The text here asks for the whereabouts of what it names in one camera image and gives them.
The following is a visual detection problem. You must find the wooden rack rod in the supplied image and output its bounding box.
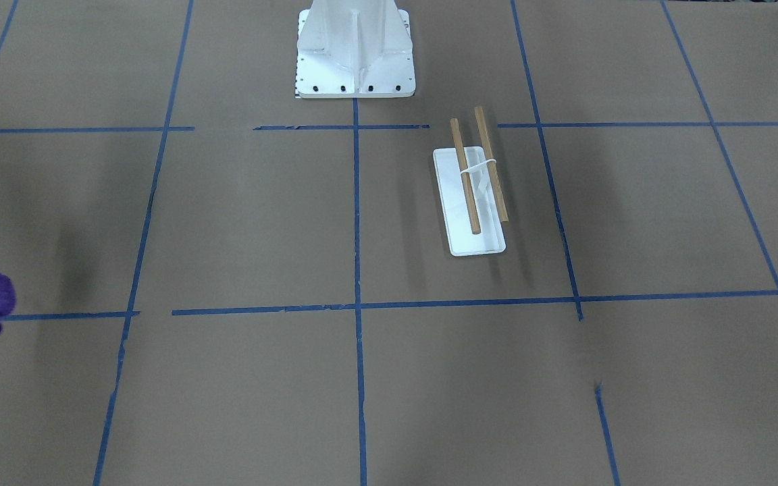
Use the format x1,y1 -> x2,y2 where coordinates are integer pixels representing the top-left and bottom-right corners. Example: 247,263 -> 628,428
473,105 -> 509,223
450,119 -> 482,235

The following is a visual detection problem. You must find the white rack base tray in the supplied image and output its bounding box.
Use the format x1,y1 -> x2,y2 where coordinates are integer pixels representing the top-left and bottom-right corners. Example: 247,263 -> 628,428
432,146 -> 507,257

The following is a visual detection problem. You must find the white wire rack bracket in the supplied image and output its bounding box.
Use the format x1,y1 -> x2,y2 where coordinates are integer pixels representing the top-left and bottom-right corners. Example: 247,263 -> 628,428
461,158 -> 495,194

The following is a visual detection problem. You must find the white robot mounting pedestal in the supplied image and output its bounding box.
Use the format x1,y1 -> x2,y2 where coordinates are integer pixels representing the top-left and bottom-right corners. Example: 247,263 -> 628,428
294,1 -> 417,99

